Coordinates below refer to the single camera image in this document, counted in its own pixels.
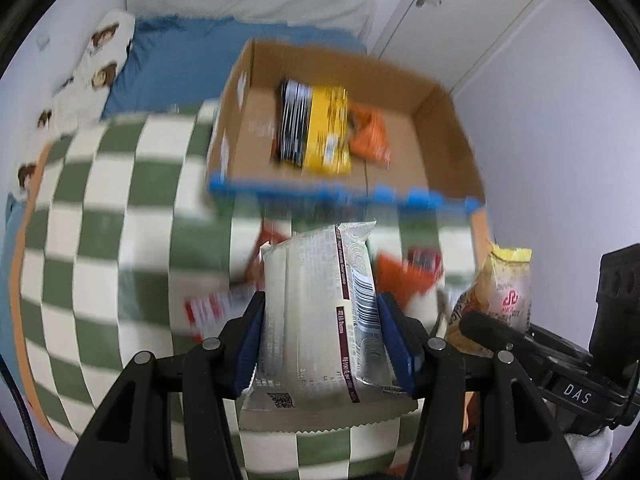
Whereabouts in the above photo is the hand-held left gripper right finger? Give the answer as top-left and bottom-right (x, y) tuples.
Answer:
(376, 292), (573, 480)

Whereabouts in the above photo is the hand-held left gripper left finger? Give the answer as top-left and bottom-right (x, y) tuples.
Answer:
(61, 291), (266, 480)

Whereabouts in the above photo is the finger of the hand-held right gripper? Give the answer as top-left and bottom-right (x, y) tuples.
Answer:
(459, 310), (591, 386)

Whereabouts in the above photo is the yellow clear snack bag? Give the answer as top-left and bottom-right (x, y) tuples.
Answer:
(445, 242), (533, 358)

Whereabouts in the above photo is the cardboard box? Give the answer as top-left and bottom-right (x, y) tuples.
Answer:
(206, 38), (487, 216)

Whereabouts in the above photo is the red white snack packet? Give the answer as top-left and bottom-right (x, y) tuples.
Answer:
(184, 285), (261, 341)

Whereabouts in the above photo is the large orange snack packet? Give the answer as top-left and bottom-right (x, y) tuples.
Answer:
(374, 252), (436, 306)

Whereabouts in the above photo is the white cloth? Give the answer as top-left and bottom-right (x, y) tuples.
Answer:
(567, 427), (615, 480)

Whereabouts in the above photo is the green checkered blanket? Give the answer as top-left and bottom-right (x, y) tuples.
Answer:
(12, 100), (496, 480)

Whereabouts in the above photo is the yellow snack packet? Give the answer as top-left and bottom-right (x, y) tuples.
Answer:
(302, 85), (353, 176)

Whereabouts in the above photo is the black snack packet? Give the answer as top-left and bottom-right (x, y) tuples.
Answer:
(272, 79), (315, 166)

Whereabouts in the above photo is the light blue mattress sheet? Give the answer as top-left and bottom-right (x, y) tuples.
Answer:
(0, 192), (31, 361)

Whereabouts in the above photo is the blue bedsheet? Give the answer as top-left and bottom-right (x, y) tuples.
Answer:
(100, 15), (368, 121)

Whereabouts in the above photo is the white door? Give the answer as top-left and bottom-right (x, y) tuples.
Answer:
(372, 0), (563, 96)

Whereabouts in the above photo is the bear print pillow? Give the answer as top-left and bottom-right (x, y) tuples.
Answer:
(15, 10), (137, 196)

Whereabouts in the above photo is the black cable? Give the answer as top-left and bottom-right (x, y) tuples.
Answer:
(0, 355), (48, 480)

